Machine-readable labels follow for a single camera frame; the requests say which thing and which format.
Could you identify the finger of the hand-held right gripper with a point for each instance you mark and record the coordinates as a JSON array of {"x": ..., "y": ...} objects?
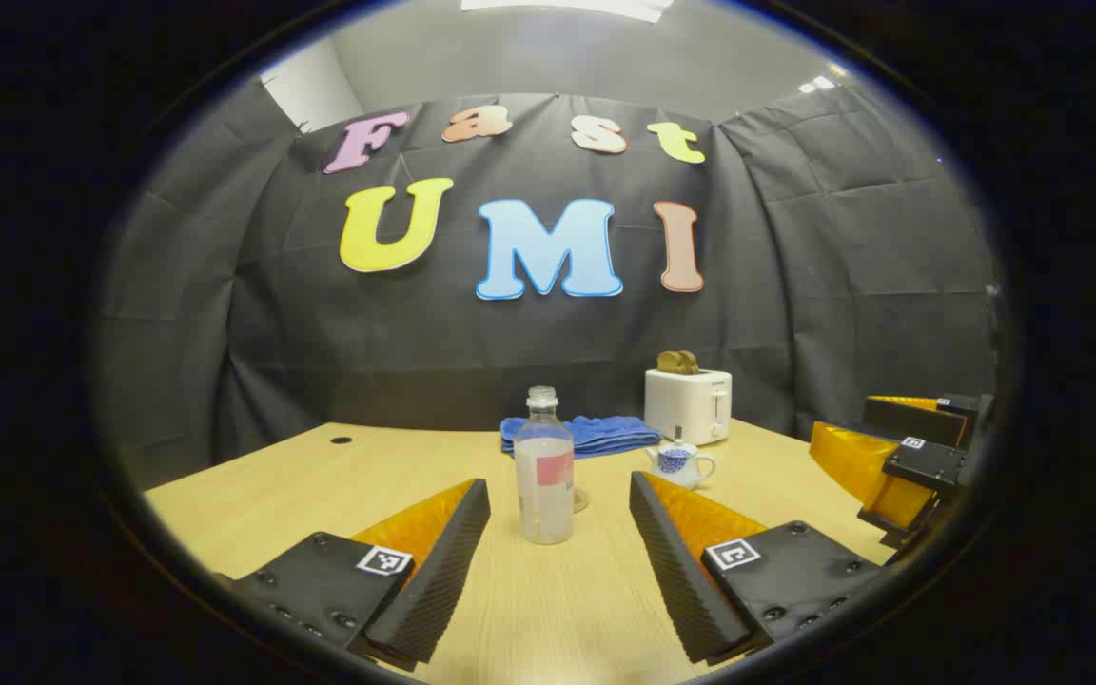
[
  {"x": 929, "y": 466},
  {"x": 910, "y": 421}
]

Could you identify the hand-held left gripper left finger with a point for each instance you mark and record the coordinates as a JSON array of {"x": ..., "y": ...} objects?
[{"x": 443, "y": 580}]

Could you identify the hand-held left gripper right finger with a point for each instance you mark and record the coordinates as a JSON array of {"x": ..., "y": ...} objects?
[{"x": 676, "y": 580}]

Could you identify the round wooden coaster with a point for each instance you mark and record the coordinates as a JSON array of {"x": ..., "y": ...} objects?
[{"x": 582, "y": 499}]

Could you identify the clear plastic water bottle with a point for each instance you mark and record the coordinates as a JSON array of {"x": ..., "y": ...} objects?
[{"x": 543, "y": 504}]

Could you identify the white teacup lid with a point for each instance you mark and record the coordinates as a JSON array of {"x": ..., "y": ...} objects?
[{"x": 682, "y": 445}]

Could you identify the folded blue towel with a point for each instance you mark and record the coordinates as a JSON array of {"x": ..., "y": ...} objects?
[{"x": 605, "y": 433}]

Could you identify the white toaster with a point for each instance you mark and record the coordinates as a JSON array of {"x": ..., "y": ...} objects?
[{"x": 686, "y": 409}]

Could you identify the brown bread slice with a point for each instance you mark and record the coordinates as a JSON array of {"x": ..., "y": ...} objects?
[
  {"x": 691, "y": 362},
  {"x": 668, "y": 362}
]

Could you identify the small ceiling light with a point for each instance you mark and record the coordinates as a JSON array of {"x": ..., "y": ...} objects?
[{"x": 816, "y": 84}]

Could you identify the large ceiling light panel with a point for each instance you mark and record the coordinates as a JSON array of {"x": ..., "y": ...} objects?
[{"x": 567, "y": 8}]

